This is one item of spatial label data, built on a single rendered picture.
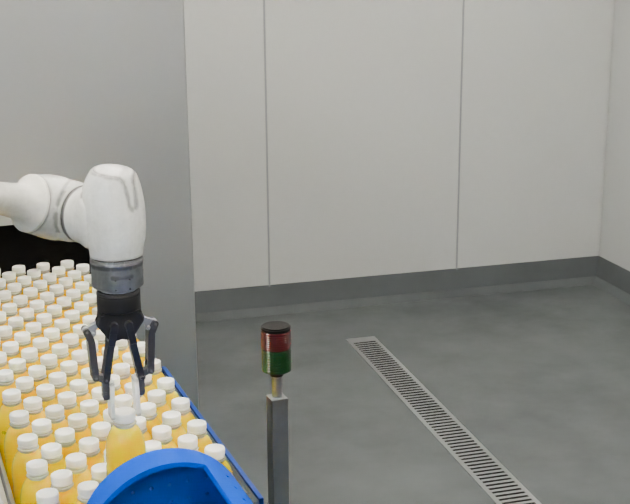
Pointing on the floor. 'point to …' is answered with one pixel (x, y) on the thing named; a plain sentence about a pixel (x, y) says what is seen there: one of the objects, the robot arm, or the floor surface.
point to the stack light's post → (277, 449)
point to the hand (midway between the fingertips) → (123, 397)
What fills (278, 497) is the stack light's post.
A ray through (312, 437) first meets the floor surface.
